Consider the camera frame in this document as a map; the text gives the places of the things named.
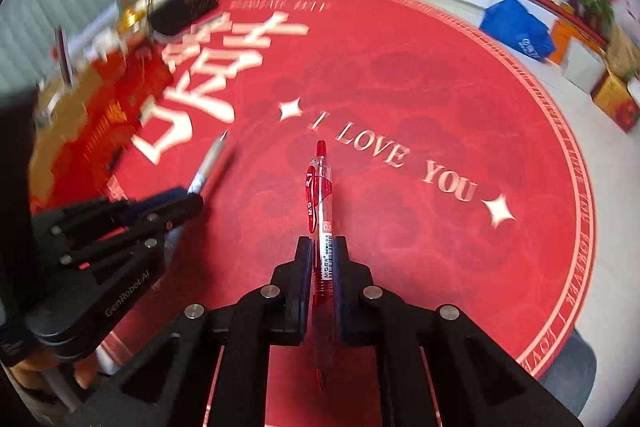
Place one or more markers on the grey stool cushion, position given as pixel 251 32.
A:
pixel 570 367

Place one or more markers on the red and yellow box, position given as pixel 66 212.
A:
pixel 615 104

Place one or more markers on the round red printed mat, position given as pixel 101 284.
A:
pixel 425 132

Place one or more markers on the black radio device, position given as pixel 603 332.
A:
pixel 182 12

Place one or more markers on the gold tape roll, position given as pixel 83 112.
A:
pixel 127 19

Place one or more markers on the white paper bag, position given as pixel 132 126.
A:
pixel 582 67

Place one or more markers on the orange paper bag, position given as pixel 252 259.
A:
pixel 562 39

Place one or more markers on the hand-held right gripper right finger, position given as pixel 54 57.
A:
pixel 344 267

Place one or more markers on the clear red gel pen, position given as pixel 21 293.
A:
pixel 320 187

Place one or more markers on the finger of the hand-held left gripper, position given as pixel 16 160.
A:
pixel 160 198
pixel 175 217

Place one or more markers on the pale blue white pen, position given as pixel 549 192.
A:
pixel 207 164

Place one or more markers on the tan woven bag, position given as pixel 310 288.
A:
pixel 622 54

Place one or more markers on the red and gold gift box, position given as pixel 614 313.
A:
pixel 80 132

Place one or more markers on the potted plant with pink flowers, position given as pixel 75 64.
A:
pixel 592 4

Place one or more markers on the dark upright stick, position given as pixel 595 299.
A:
pixel 63 57

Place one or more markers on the blue bag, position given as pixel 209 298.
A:
pixel 515 27

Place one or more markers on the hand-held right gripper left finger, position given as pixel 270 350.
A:
pixel 300 267

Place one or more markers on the person's left hand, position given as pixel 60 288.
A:
pixel 35 369

